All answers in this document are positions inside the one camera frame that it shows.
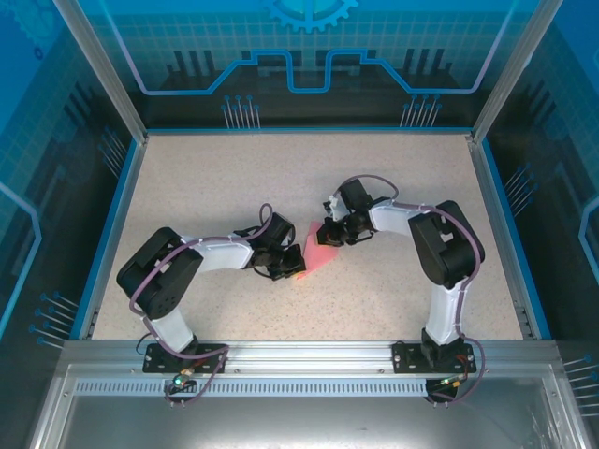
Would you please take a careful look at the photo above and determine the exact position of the aluminium frame post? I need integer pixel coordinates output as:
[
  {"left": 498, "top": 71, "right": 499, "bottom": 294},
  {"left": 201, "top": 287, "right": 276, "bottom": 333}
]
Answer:
[
  {"left": 51, "top": 0, "right": 150, "bottom": 146},
  {"left": 470, "top": 0, "right": 562, "bottom": 144}
]

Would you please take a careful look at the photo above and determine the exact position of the blue table edge strip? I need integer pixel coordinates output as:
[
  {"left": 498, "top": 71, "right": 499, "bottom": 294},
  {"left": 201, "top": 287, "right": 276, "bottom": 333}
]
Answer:
[
  {"left": 69, "top": 135, "right": 147, "bottom": 340},
  {"left": 144, "top": 125, "right": 474, "bottom": 137},
  {"left": 479, "top": 138, "right": 554, "bottom": 340}
]

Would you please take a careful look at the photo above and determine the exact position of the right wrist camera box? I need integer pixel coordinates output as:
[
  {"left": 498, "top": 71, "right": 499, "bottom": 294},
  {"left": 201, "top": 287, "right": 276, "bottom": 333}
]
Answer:
[{"left": 321, "top": 194, "right": 343, "bottom": 222}]

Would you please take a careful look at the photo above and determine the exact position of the brass connector with green light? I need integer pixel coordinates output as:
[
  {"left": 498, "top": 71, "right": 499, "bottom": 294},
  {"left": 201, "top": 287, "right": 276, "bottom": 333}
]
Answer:
[
  {"left": 437, "top": 372, "right": 470, "bottom": 390},
  {"left": 168, "top": 368, "right": 197, "bottom": 390}
]

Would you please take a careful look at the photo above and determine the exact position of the aluminium side rail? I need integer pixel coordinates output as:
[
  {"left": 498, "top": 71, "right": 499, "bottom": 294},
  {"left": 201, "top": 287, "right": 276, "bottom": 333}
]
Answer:
[{"left": 467, "top": 133, "right": 537, "bottom": 340}]

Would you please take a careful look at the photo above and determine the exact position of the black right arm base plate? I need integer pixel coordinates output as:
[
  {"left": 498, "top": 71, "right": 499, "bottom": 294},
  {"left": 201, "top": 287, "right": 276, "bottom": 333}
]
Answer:
[{"left": 391, "top": 340, "right": 483, "bottom": 375}]

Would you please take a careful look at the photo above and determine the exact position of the slotted metal cable duct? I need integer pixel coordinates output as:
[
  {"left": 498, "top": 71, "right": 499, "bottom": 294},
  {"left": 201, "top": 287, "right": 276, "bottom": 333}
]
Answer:
[{"left": 74, "top": 381, "right": 469, "bottom": 395}]

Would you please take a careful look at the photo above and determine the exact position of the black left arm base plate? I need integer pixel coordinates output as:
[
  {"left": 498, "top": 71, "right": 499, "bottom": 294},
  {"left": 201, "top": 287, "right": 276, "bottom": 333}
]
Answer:
[{"left": 141, "top": 342, "right": 230, "bottom": 375}]

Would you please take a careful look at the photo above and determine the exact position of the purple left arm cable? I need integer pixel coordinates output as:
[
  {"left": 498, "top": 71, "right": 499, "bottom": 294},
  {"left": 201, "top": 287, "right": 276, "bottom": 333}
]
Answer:
[{"left": 128, "top": 202, "right": 230, "bottom": 408}]

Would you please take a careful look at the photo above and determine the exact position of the aluminium mounting rail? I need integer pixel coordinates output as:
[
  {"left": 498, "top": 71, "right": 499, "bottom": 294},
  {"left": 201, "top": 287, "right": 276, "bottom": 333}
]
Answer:
[{"left": 63, "top": 340, "right": 558, "bottom": 371}]

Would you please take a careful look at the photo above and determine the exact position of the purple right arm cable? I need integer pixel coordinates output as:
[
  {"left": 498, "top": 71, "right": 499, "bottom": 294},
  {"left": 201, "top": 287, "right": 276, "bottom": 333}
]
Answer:
[{"left": 329, "top": 174, "right": 487, "bottom": 406}]

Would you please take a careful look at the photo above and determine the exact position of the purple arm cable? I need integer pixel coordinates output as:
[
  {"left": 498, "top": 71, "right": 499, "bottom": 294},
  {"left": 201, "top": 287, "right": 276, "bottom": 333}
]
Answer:
[
  {"left": 128, "top": 202, "right": 230, "bottom": 408},
  {"left": 329, "top": 174, "right": 487, "bottom": 406}
]

